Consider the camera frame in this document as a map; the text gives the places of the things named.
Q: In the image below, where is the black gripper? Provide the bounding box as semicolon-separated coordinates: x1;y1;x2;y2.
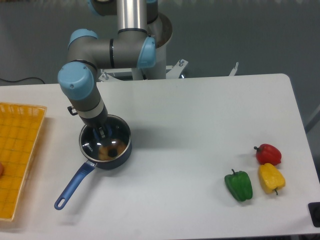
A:
78;107;110;140

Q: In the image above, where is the glass pot lid blue knob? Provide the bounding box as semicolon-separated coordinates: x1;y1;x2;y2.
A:
79;115;132;164

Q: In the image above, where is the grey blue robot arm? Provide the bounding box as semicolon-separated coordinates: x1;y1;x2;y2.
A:
57;0;158;139

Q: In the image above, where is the dark blue saucepan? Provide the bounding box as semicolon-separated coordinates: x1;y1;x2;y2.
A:
53;114;133;211

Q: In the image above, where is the toy donut bread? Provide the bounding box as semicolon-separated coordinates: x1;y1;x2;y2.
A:
98;140;127;161

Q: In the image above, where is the yellow plastic basket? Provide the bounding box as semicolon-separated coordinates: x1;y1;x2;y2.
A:
0;102;47;222

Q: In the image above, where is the green bell pepper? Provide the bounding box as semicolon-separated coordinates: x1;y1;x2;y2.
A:
224;168;253;202

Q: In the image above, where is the red bell pepper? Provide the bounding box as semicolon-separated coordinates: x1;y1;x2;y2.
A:
253;143;282;166

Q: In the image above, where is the yellow bell pepper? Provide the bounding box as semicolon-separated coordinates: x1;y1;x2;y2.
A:
258;163;286;196

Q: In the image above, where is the black device table corner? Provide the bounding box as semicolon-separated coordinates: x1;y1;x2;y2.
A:
308;202;320;228

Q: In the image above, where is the black cable on floor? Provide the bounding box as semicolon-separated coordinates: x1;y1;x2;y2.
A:
0;76;46;84

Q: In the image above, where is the white table bracket right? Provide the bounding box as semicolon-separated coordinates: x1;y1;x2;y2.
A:
228;61;239;77

